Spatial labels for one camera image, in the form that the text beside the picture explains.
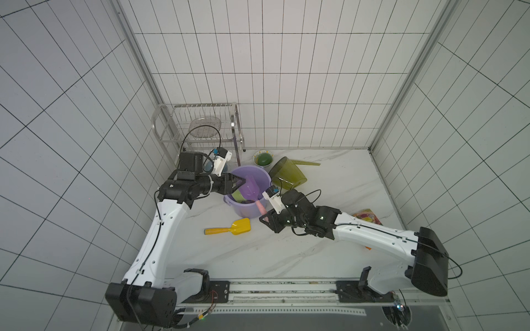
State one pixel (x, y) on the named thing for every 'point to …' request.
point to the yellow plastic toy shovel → (237, 227)
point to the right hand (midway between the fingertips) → (256, 221)
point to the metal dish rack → (171, 121)
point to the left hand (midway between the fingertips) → (238, 184)
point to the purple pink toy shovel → (250, 190)
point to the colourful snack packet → (368, 215)
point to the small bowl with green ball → (263, 158)
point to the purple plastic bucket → (248, 209)
